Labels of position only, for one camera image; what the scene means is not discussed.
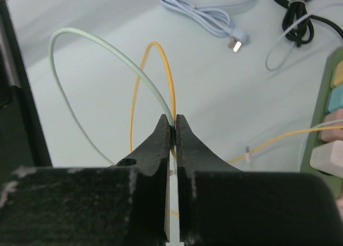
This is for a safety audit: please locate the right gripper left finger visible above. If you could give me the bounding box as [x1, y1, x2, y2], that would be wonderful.
[1, 115, 172, 245]

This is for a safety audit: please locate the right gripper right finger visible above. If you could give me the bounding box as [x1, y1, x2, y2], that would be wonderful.
[176, 115, 339, 245]

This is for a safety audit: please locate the yellow thin charging cable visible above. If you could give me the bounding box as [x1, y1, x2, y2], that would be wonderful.
[128, 41, 343, 217]

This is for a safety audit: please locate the pale green charging cable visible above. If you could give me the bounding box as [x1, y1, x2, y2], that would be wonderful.
[49, 27, 175, 166]

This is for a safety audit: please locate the pink plug adapter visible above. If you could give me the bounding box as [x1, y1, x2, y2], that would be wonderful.
[320, 111, 343, 144]

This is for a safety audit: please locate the yellow plug adapter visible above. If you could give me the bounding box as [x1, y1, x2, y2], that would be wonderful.
[330, 61, 343, 88]

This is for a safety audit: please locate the white charger on green strip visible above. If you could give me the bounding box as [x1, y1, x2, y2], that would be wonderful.
[310, 140, 342, 178]

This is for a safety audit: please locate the green power strip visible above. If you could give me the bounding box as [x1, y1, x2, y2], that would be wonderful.
[300, 46, 343, 201]

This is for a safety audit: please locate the black power cable with plug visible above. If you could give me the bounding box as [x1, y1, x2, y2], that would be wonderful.
[270, 0, 343, 48]

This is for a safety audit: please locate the white thin USB cable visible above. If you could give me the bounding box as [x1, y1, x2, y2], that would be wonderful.
[265, 2, 343, 72]

